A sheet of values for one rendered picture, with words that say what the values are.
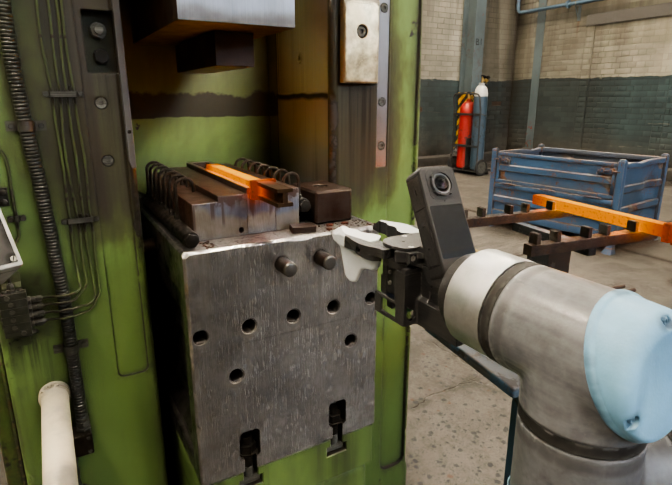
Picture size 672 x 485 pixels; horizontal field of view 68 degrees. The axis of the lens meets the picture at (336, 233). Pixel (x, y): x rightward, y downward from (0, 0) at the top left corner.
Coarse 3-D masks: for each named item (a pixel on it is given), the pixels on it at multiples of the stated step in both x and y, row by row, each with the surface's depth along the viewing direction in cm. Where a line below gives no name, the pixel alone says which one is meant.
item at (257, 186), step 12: (216, 168) 108; (228, 168) 107; (240, 180) 95; (252, 180) 88; (264, 180) 89; (252, 192) 88; (264, 192) 87; (276, 192) 81; (288, 192) 81; (276, 204) 81; (288, 204) 82
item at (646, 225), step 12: (540, 204) 120; (564, 204) 113; (576, 204) 110; (588, 216) 107; (600, 216) 105; (612, 216) 102; (624, 216) 100; (636, 216) 99; (648, 228) 95; (660, 228) 93
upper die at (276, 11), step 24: (144, 0) 96; (168, 0) 80; (192, 0) 78; (216, 0) 79; (240, 0) 81; (264, 0) 83; (288, 0) 85; (144, 24) 99; (168, 24) 83; (192, 24) 82; (216, 24) 82; (240, 24) 82; (264, 24) 84; (288, 24) 86
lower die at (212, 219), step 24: (192, 168) 120; (240, 168) 119; (192, 192) 96; (216, 192) 90; (240, 192) 90; (192, 216) 85; (216, 216) 87; (240, 216) 89; (264, 216) 92; (288, 216) 94
